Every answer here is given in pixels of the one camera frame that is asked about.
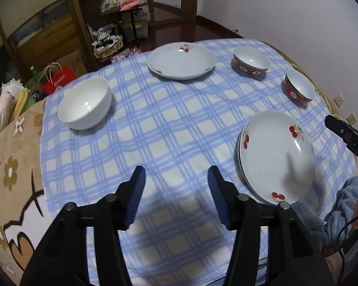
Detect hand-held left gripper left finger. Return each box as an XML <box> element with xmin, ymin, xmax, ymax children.
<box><xmin>19</xmin><ymin>165</ymin><xmax>147</xmax><ymax>286</ymax></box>

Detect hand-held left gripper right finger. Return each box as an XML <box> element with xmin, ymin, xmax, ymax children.
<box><xmin>207</xmin><ymin>165</ymin><xmax>336</xmax><ymax>286</ymax></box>

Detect white cherry print plate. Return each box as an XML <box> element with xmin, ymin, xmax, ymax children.
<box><xmin>146</xmin><ymin>43</ymin><xmax>217</xmax><ymax>81</ymax></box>
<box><xmin>237</xmin><ymin>125</ymin><xmax>275</xmax><ymax>204</ymax></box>
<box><xmin>240</xmin><ymin>110</ymin><xmax>316</xmax><ymax>206</ymax></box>

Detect red patterned bowl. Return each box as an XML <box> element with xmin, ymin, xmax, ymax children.
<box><xmin>284</xmin><ymin>69</ymin><xmax>316</xmax><ymax>106</ymax></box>
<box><xmin>233</xmin><ymin>46</ymin><xmax>271</xmax><ymax>80</ymax></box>

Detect plain white bowl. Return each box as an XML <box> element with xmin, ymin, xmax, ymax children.
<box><xmin>58</xmin><ymin>77</ymin><xmax>112</xmax><ymax>131</ymax></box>

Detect person's blue fleece clothing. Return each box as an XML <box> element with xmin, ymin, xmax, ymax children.
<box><xmin>324</xmin><ymin>176</ymin><xmax>358</xmax><ymax>246</ymax></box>

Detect blue checked blanket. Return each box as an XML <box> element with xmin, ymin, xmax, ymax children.
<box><xmin>39</xmin><ymin>38</ymin><xmax>358</xmax><ymax>286</ymax></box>

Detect red paper bag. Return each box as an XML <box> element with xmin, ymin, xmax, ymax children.
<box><xmin>41</xmin><ymin>62</ymin><xmax>78</xmax><ymax>94</ymax></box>

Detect pink packets on floor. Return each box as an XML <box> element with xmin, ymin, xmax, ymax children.
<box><xmin>110</xmin><ymin>48</ymin><xmax>142</xmax><ymax>63</ymax></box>

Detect cardboard box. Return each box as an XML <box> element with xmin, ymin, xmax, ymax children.
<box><xmin>55</xmin><ymin>51</ymin><xmax>88</xmax><ymax>75</ymax></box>

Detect woven basket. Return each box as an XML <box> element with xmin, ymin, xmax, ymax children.
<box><xmin>93</xmin><ymin>34</ymin><xmax>124</xmax><ymax>58</ymax></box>

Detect white-haired plush doll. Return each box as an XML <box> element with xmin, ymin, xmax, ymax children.
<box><xmin>1</xmin><ymin>78</ymin><xmax>39</xmax><ymax>111</ymax></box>

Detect black white striped cloth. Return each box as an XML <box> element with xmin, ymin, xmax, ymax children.
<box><xmin>94</xmin><ymin>25</ymin><xmax>120</xmax><ymax>41</ymax></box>

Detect plastic storage box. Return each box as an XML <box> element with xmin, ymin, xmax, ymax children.
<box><xmin>119</xmin><ymin>4</ymin><xmax>151</xmax><ymax>41</ymax></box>

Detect dark side table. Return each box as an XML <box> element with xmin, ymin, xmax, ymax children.
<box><xmin>100</xmin><ymin>1</ymin><xmax>150</xmax><ymax>41</ymax></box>

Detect wooden corner shelf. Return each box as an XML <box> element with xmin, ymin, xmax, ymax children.
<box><xmin>63</xmin><ymin>0</ymin><xmax>123</xmax><ymax>63</ymax></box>

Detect small printed boxes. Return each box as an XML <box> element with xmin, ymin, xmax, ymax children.
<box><xmin>100</xmin><ymin>0</ymin><xmax>123</xmax><ymax>14</ymax></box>

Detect wooden wardrobe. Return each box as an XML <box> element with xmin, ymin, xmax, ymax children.
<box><xmin>0</xmin><ymin>0</ymin><xmax>90</xmax><ymax>96</ymax></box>

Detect black cable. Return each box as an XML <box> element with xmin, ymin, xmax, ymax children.
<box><xmin>336</xmin><ymin>214</ymin><xmax>358</xmax><ymax>286</ymax></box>

